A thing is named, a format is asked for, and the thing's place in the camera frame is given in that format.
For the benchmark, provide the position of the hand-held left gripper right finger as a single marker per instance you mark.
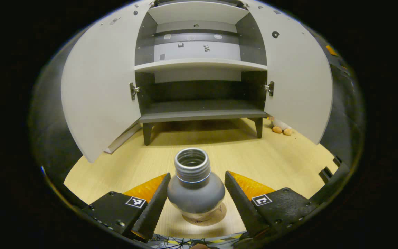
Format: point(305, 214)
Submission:
point(242, 207)

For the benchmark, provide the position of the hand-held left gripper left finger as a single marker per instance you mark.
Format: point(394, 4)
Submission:
point(154, 211)

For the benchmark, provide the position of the silver bottle with colourful label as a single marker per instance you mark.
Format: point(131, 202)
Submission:
point(195, 197)

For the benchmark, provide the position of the white cabinet door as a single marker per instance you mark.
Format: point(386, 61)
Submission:
point(295, 86)
point(98, 97)

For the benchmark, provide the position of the penguin plush toy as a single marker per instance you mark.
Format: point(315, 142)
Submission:
point(281, 125)

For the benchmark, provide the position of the black clamp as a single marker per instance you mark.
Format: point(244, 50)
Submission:
point(337, 162)

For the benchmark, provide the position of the black backdrop cloth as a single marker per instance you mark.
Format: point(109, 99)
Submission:
point(344, 114)

